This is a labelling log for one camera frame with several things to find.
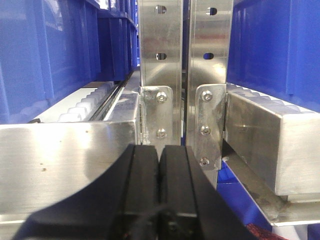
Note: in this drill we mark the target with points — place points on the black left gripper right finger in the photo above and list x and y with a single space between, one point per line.
183 203

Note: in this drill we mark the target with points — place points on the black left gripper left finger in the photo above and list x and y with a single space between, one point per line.
121 204

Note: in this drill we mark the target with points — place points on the blue bin on left shelf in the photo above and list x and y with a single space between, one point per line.
51 48

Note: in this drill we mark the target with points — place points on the blue bin on shelf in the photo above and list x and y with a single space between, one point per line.
275 49
51 48

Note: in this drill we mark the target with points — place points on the blue bin on right shelf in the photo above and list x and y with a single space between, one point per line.
275 49

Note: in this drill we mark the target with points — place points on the blue bin lower right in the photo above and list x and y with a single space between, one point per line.
238 199

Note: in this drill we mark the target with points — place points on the white roller track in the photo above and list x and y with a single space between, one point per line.
84 109

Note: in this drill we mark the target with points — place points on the left steel shelf frame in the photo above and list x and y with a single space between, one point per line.
43 161

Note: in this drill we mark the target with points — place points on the steel shelf frame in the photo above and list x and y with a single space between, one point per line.
43 161
276 143

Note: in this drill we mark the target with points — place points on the right steel shelf frame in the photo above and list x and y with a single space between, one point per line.
276 143

